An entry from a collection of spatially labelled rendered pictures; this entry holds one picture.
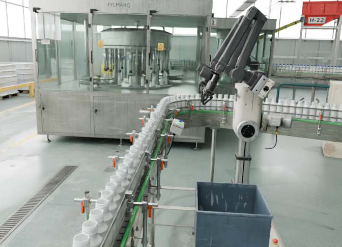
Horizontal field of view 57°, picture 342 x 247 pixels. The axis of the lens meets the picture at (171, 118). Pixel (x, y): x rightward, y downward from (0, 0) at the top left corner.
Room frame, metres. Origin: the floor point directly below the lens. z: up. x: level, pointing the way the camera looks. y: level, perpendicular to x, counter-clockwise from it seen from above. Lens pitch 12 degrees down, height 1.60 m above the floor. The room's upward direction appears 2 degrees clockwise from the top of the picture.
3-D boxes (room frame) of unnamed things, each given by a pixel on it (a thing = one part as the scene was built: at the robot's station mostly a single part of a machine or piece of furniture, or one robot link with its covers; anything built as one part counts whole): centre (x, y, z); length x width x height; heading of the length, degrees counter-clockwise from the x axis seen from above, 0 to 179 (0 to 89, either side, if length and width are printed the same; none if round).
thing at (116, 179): (1.02, 0.18, 1.08); 0.06 x 0.06 x 0.17
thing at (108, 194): (0.90, 0.19, 1.08); 0.06 x 0.06 x 0.17
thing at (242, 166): (2.22, -0.54, 0.66); 0.11 x 0.11 x 0.40; 87
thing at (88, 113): (6.32, 0.76, 1.18); 2.88 x 2.73 x 2.35; 87
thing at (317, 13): (7.80, -3.48, 1.40); 0.92 x 0.72 x 2.80; 69
